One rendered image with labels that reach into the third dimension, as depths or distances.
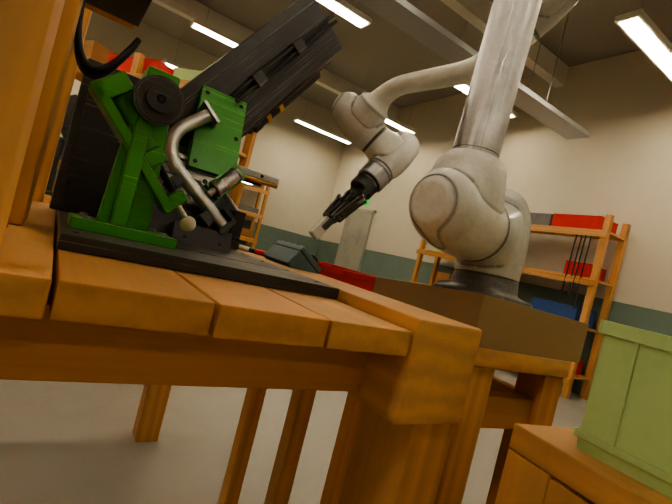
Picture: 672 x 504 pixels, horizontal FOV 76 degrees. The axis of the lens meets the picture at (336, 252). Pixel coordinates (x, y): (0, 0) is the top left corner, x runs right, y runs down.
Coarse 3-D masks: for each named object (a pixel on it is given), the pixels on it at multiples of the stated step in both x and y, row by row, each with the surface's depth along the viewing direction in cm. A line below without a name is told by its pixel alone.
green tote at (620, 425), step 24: (624, 336) 53; (648, 336) 51; (600, 360) 55; (624, 360) 53; (648, 360) 51; (600, 384) 55; (624, 384) 52; (648, 384) 50; (600, 408) 54; (624, 408) 52; (648, 408) 50; (576, 432) 55; (600, 432) 53; (624, 432) 51; (648, 432) 49; (600, 456) 53; (624, 456) 50; (648, 456) 49; (648, 480) 48
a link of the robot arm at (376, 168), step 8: (368, 160) 127; (376, 160) 124; (368, 168) 123; (376, 168) 123; (384, 168) 123; (376, 176) 122; (384, 176) 123; (376, 184) 124; (384, 184) 124; (376, 192) 127
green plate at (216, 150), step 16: (208, 96) 103; (224, 96) 105; (224, 112) 105; (240, 112) 107; (208, 128) 102; (224, 128) 104; (240, 128) 107; (192, 144) 99; (208, 144) 101; (224, 144) 104; (192, 160) 98; (208, 160) 101; (224, 160) 103
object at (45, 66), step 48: (0, 0) 31; (48, 0) 33; (0, 48) 31; (48, 48) 36; (0, 96) 32; (48, 96) 64; (0, 144) 32; (48, 144) 148; (0, 192) 32; (0, 240) 38
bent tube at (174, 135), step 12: (204, 108) 99; (180, 120) 95; (192, 120) 96; (204, 120) 98; (216, 120) 99; (168, 132) 94; (180, 132) 94; (168, 144) 92; (168, 156) 92; (180, 168) 93; (192, 180) 94; (192, 192) 94; (204, 192) 96; (204, 204) 95; (216, 216) 96; (216, 228) 98
